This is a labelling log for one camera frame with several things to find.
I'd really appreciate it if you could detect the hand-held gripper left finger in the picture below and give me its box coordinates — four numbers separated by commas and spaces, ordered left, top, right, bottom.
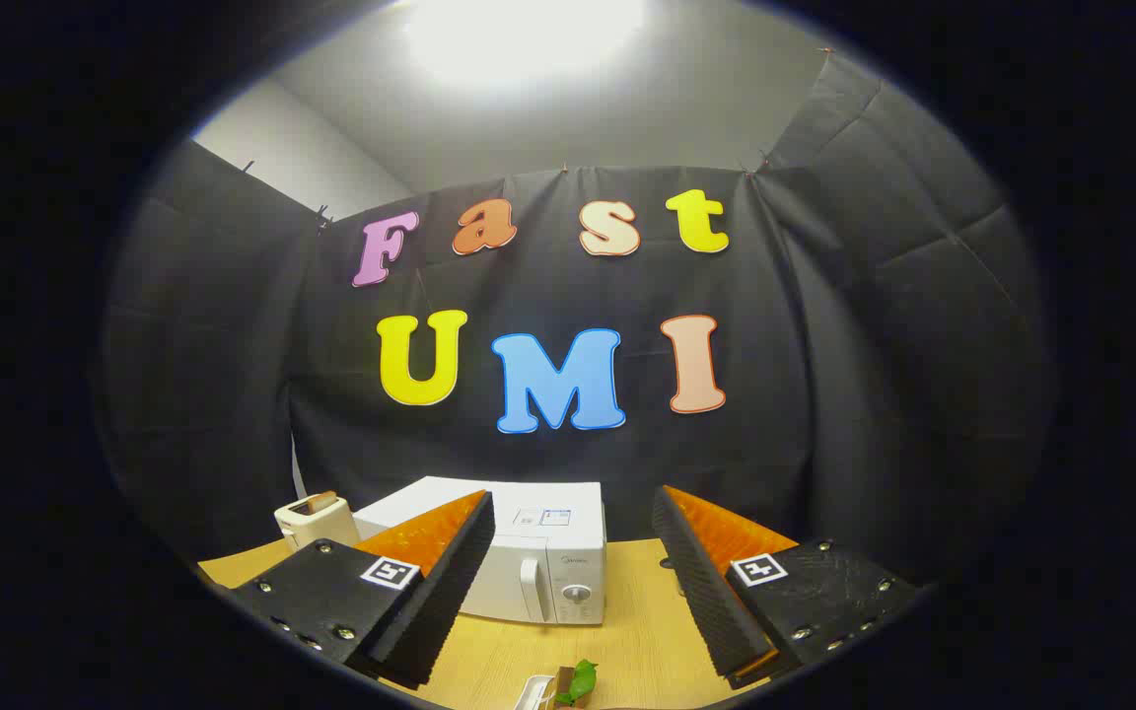
230, 490, 496, 691

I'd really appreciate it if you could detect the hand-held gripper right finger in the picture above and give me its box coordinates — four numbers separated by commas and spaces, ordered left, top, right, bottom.
651, 484, 924, 691

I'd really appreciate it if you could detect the white microwave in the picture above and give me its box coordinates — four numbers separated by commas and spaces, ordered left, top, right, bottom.
353, 476, 608, 626

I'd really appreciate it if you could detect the brown bread lettuce sandwich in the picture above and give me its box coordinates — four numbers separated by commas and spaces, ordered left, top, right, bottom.
553, 659, 601, 707

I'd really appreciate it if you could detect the white rectangular plate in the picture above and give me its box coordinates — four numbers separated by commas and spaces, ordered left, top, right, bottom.
512, 674, 559, 710

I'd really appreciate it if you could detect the white toaster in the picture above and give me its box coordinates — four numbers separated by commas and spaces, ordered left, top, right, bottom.
274, 491, 362, 551

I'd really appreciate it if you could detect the black backdrop cloth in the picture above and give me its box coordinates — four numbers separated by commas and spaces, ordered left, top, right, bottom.
100, 49, 1057, 593

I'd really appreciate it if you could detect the ceiling light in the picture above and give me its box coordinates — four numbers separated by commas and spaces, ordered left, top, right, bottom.
405, 0, 648, 90

